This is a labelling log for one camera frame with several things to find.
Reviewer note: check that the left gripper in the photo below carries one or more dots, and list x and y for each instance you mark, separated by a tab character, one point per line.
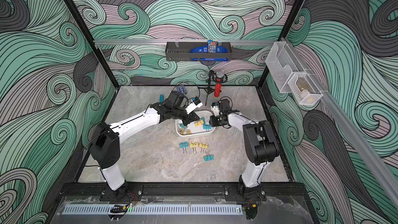
191	117

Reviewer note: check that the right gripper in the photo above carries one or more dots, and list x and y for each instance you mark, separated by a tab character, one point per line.
213	121

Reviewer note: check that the yellow binder clip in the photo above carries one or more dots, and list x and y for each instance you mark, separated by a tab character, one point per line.
184	132
203	147
194	146
199	123

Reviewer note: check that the white plastic storage box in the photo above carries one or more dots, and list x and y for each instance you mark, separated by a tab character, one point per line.
197	131

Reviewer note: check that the teal binder clip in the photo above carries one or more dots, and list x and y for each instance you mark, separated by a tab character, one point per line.
183	146
183	127
207	127
208	156

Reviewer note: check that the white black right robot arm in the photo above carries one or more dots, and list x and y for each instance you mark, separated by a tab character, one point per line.
260	143

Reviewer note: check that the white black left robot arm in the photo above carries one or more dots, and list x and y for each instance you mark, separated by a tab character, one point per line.
105	146

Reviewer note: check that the blue card box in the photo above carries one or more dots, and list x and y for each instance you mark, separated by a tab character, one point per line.
181	89

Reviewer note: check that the red glitter microphone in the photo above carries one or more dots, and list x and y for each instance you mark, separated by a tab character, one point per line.
220	75

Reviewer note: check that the teal small block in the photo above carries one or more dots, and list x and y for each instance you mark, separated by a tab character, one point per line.
161	98

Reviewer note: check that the black microphone tripod stand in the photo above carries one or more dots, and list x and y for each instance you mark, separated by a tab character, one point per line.
208	89

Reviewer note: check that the blue package in shelf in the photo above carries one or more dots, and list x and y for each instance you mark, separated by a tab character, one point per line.
211	49

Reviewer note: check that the black wall shelf basket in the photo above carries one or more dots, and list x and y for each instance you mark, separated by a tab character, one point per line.
182	51

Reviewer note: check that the aluminium wall rail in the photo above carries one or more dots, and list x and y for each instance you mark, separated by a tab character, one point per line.
157	42
373	161

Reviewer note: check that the clear plastic wall bin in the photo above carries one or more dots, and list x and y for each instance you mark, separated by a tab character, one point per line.
282	62

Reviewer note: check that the small clear wall bin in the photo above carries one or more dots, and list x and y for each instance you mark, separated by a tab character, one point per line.
304	90

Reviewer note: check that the black corner frame post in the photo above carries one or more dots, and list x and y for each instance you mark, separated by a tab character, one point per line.
286	31

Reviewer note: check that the black left corner post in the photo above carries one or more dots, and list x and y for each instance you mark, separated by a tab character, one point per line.
89	38

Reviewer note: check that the right aluminium wall rail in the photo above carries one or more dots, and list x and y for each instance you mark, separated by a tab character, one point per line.
373	161

